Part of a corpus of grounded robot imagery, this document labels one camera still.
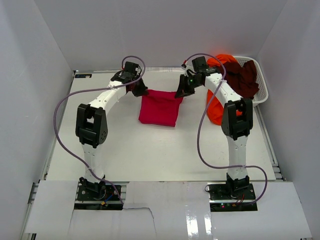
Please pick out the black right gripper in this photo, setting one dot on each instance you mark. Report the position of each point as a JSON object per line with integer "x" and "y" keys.
{"x": 182, "y": 90}

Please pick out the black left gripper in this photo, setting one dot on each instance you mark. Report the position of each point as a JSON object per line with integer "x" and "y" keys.
{"x": 142, "y": 91}

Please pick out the magenta t shirt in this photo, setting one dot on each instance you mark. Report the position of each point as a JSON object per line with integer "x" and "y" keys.
{"x": 159, "y": 108}

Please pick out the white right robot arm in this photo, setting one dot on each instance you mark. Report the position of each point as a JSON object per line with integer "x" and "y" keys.
{"x": 237, "y": 117}

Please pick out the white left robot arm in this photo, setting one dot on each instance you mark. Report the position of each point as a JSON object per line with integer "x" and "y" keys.
{"x": 91, "y": 121}

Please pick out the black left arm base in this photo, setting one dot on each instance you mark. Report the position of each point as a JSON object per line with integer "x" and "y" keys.
{"x": 106, "y": 199}

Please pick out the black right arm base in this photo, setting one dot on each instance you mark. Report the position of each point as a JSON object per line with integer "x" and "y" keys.
{"x": 222, "y": 200}

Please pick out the orange t shirt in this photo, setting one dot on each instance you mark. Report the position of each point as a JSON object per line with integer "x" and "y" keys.
{"x": 215, "y": 109}

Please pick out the dark maroon t shirt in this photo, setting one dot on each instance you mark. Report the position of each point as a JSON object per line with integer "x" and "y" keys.
{"x": 242, "y": 79}

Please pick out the white plastic basket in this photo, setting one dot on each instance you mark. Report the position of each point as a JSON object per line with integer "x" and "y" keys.
{"x": 262, "y": 95}

